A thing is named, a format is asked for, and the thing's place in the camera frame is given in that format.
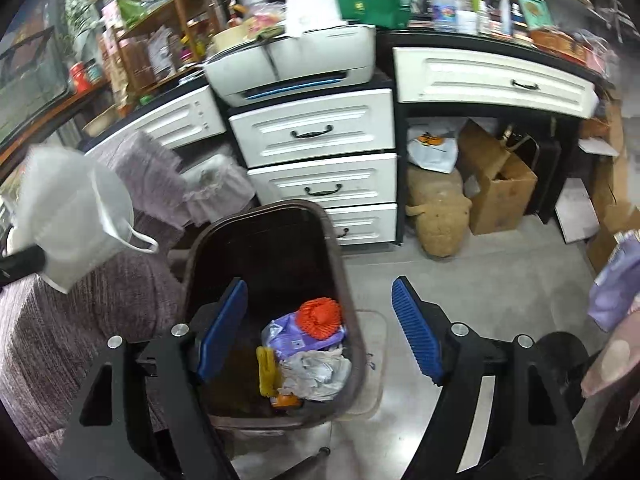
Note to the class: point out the tan stuffed animal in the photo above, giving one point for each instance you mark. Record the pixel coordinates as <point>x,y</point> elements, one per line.
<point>440,215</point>

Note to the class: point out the black round seat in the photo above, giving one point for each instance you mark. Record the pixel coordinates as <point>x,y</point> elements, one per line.
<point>565,360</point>

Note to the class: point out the plastic bottle orange label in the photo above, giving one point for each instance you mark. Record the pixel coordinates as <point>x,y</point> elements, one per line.
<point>287,401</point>

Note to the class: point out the white printer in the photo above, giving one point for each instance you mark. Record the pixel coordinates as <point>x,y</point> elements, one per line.
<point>300,60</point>

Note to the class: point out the lilac plastic bag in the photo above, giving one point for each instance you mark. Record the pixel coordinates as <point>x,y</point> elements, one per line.
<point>615,290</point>

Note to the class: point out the open cardboard box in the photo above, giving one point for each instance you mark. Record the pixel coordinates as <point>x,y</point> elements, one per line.
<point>500,200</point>

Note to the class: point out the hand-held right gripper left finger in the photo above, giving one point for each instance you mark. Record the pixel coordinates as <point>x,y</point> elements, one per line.
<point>222,330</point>

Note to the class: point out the closed cardboard box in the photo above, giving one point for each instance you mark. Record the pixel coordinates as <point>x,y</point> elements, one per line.
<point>607,235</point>

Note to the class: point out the crumpled white paper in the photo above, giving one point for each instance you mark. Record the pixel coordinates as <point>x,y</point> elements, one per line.
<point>315,375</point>

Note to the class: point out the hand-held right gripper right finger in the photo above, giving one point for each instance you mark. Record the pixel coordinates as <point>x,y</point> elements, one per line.
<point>415,335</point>

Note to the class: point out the white face mask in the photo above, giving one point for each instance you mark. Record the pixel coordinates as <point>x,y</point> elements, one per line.
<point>65,210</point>

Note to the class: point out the wooden shelf rack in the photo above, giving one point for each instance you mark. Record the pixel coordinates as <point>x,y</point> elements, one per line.
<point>190,20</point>

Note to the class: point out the black bag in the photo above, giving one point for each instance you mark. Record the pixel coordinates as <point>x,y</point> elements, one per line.
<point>547,175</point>

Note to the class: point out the wide white drawer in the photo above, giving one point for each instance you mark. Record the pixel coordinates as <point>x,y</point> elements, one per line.
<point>490,80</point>

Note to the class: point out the clear water bottle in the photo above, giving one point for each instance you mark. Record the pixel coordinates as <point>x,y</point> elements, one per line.
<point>443,2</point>

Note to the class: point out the brown plastic bin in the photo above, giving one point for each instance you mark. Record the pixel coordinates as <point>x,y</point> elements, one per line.
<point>250,260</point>

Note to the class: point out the green book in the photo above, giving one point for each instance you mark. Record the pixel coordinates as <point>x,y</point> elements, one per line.
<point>535,10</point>

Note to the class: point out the purple plastic packet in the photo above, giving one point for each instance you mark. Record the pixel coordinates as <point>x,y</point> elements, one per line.
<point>285,337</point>

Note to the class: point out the white flat box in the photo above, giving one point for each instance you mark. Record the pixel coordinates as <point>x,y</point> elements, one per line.
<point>577,210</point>

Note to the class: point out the purple tablecloth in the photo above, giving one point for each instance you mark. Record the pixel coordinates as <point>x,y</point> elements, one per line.
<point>75,335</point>

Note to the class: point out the red ribbed ball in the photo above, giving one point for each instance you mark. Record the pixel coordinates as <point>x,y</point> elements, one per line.
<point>320,317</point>

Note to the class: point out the pink cloth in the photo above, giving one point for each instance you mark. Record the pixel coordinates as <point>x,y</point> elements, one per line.
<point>617,365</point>

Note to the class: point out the red can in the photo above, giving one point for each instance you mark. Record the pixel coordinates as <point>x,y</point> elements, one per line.
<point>79,77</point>

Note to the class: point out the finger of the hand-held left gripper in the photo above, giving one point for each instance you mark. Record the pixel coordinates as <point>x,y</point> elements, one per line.
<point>22,262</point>

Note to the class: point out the grey frilly cloth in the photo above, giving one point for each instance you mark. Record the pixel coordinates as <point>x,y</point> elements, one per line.
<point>220,190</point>

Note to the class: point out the white plastic bag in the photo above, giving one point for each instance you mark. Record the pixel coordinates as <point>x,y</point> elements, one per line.
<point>432,155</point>

